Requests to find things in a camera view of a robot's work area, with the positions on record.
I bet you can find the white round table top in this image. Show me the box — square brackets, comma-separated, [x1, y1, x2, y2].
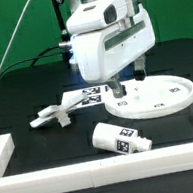
[104, 75, 193, 119]

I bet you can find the white left fence bar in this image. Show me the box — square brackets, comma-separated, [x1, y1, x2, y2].
[0, 134, 15, 178]

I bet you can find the black camera stand pole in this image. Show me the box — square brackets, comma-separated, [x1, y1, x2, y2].
[48, 0, 80, 66]

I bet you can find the white front fence bar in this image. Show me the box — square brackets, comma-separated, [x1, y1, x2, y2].
[0, 143, 193, 193]

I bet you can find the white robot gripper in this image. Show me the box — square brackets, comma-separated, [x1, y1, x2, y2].
[72, 4, 155, 98]

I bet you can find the white fence bar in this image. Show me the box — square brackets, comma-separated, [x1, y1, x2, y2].
[0, 134, 15, 178]
[0, 143, 193, 193]

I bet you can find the white marker sheet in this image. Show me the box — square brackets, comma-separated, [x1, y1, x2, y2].
[62, 85, 110, 109]

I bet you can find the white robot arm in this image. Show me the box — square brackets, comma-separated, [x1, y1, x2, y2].
[67, 0, 155, 98]

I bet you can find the white cable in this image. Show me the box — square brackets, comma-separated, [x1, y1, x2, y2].
[0, 0, 50, 84]

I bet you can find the white cross-shaped table base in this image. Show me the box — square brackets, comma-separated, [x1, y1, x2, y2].
[26, 92, 94, 133]

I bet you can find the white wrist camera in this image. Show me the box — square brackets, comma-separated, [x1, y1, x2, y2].
[67, 0, 128, 35]

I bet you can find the black cable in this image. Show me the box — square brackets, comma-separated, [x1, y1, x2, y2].
[0, 43, 71, 83]

